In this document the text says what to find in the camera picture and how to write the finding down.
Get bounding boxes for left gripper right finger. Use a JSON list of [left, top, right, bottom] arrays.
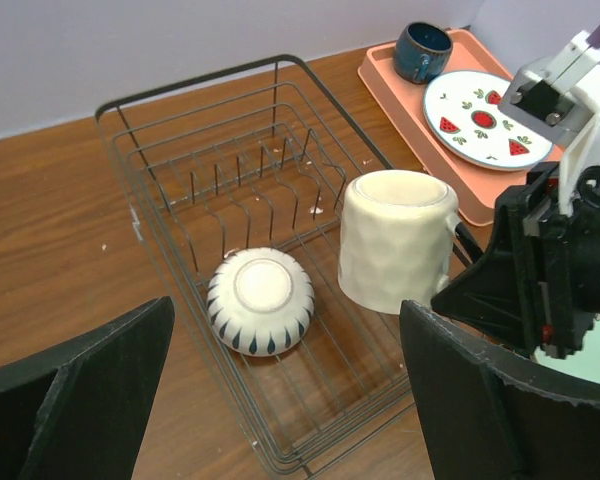
[[399, 300, 600, 479]]

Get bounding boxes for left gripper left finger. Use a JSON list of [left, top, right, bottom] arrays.
[[0, 297, 175, 479]]

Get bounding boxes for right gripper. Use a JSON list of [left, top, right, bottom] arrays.
[[431, 162, 593, 359]]

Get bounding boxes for cream ceramic mug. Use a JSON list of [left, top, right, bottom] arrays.
[[338, 169, 460, 315]]

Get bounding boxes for mint green flower plate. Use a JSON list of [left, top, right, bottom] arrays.
[[533, 315, 600, 384]]

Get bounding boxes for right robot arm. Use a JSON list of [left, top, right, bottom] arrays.
[[431, 162, 600, 359]]

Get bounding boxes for salmon pink tray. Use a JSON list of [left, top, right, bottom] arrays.
[[358, 29, 562, 226]]

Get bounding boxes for watermelon pattern plate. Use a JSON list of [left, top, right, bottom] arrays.
[[423, 70, 553, 171]]

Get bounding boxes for dark blue mug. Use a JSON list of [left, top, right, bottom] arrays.
[[393, 21, 453, 85]]

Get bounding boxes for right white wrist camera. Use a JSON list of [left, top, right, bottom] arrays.
[[498, 30, 600, 216]]

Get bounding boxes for black wire dish rack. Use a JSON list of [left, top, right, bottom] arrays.
[[94, 54, 413, 479]]

